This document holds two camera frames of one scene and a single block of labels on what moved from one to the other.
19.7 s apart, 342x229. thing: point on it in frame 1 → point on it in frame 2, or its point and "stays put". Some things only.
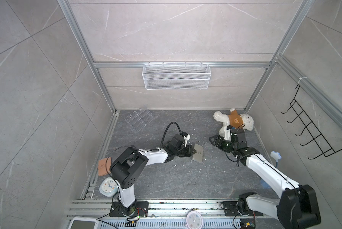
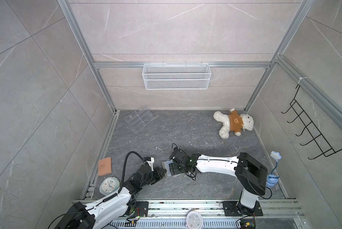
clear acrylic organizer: [140, 119] stays put
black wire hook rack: [326, 149] stays put
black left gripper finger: [192, 151] → [158, 172]
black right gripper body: [226, 145] → [184, 168]
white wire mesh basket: [176, 76] stays put
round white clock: [194, 220] stays put
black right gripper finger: [214, 140] → [175, 168]
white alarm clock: [109, 187] stays put
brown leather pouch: [101, 167] stays put
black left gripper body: [183, 152] → [152, 179]
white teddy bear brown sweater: [234, 119] stays put
